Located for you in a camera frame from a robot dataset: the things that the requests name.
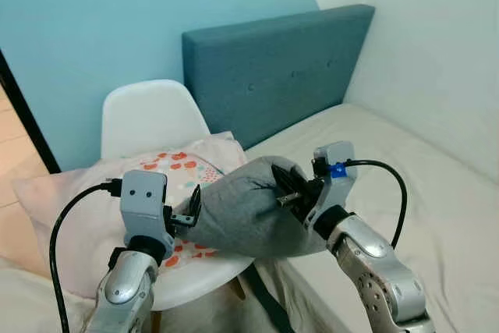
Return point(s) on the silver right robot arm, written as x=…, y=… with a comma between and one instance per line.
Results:
x=382, y=271

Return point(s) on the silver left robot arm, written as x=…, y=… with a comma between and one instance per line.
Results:
x=123, y=288

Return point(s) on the pink patterned pillow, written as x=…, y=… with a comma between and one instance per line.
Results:
x=82, y=216

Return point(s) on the white plastic chair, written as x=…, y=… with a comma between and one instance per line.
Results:
x=148, y=118

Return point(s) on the blue-grey upholstered headboard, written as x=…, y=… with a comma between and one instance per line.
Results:
x=273, y=68

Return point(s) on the cream bed mattress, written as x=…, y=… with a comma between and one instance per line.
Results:
x=444, y=193

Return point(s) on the cream fabric cover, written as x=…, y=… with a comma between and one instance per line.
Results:
x=27, y=302

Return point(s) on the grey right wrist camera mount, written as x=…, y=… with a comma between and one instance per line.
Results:
x=340, y=186

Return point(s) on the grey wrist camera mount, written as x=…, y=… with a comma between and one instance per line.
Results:
x=340, y=186
x=144, y=196

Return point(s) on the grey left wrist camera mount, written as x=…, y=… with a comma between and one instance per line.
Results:
x=144, y=196

